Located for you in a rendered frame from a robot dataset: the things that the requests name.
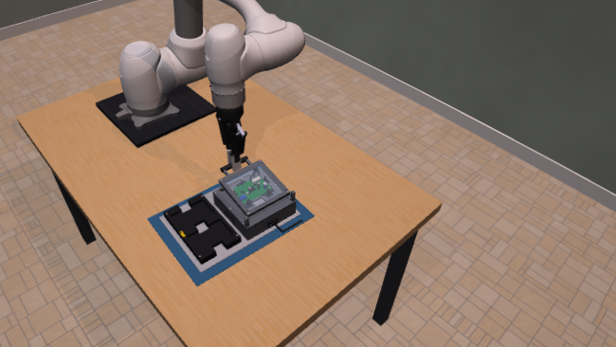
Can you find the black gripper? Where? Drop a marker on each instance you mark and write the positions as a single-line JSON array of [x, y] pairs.
[[229, 121]]

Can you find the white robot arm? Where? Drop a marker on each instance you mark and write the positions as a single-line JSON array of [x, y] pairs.
[[149, 73]]

